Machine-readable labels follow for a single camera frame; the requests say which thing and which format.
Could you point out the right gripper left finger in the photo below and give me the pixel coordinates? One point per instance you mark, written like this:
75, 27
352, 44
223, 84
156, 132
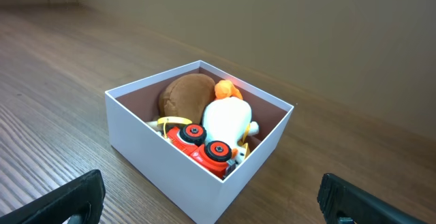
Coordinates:
79, 201

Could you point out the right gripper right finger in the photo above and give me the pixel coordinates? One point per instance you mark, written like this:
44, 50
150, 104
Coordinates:
342, 202

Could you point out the yellow wooden rattle drum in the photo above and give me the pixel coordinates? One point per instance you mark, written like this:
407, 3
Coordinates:
161, 123

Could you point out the red toy fire truck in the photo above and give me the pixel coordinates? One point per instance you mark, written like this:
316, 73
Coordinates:
215, 156

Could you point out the white plush chicken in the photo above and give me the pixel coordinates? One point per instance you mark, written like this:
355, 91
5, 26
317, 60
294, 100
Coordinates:
229, 119

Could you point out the brown plush bear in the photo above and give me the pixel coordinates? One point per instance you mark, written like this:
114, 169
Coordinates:
187, 97

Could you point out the white cardboard box pink interior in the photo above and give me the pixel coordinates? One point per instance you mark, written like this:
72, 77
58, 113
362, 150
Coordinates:
197, 192

